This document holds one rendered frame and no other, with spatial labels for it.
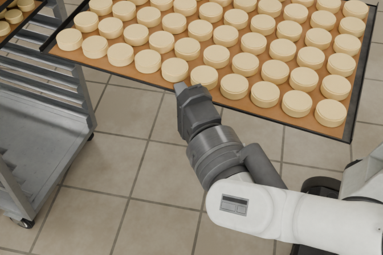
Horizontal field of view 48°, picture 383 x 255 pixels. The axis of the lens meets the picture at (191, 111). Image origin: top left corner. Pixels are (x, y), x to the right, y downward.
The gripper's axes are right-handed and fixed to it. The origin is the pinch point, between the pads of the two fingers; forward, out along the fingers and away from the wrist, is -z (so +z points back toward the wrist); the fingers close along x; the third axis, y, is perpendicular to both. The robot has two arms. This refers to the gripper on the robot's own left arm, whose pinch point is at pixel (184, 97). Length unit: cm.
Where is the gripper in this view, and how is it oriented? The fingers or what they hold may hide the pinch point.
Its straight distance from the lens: 76.1
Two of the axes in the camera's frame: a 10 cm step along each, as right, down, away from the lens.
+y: -9.2, 3.0, -2.6
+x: 0.0, -6.5, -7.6
